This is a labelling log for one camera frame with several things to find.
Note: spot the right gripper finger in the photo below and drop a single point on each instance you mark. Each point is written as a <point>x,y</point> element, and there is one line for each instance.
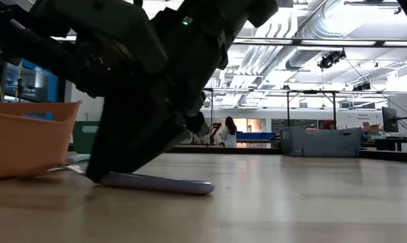
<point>129,148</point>

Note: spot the person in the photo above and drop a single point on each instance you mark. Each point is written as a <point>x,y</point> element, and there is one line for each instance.
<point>228,135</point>
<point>328,125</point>

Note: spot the blue storage crate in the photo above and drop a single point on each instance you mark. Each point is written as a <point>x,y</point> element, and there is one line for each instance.
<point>260,135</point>

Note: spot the grey plastic bin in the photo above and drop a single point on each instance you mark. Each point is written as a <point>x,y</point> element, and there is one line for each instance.
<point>321,143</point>

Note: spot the orange plastic bin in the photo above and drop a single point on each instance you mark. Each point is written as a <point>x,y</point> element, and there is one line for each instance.
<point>24,145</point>

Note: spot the ceiling light strip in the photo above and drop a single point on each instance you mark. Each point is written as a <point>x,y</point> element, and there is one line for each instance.
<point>338,42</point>
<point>397,43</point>
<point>264,40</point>

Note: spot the large black spotlight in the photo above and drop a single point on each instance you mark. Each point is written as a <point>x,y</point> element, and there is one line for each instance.
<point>328,60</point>

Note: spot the small black spotlight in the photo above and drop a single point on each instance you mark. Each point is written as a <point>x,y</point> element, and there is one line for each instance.
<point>361,87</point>

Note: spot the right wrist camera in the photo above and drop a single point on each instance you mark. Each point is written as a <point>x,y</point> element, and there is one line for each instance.
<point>122,30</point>

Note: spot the black computer monitor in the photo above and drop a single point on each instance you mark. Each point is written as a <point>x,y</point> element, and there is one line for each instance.
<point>389,119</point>

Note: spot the black metal rack frame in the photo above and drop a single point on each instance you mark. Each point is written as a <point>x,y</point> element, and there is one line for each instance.
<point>212,111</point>
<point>311,91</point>

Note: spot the black background table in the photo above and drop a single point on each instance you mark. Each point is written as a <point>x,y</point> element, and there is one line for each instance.
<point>395,140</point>

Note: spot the cardboard box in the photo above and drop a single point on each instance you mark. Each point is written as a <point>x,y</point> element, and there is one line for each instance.
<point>371,128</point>

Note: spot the teal plastic bin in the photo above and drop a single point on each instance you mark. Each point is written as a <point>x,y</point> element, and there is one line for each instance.
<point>85,141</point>

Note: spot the small black background robot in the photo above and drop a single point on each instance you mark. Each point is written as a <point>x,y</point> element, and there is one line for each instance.
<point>215,130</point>

